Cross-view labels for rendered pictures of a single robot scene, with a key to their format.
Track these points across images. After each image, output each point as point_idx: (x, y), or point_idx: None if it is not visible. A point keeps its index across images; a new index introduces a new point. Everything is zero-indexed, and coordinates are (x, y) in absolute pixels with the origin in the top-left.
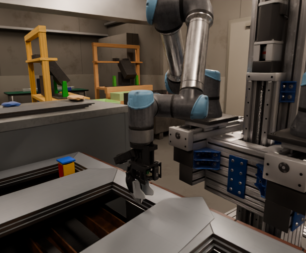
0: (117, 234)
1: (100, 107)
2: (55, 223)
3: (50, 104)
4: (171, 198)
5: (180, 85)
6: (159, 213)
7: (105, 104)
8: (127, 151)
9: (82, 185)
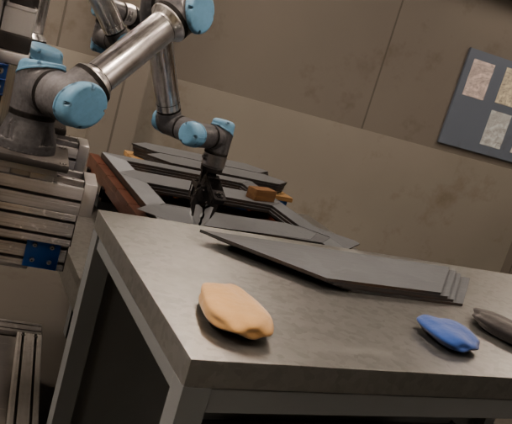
0: (229, 227)
1: (185, 233)
2: None
3: (319, 265)
4: (165, 219)
5: (178, 104)
6: (188, 219)
7: (155, 239)
8: (220, 182)
9: None
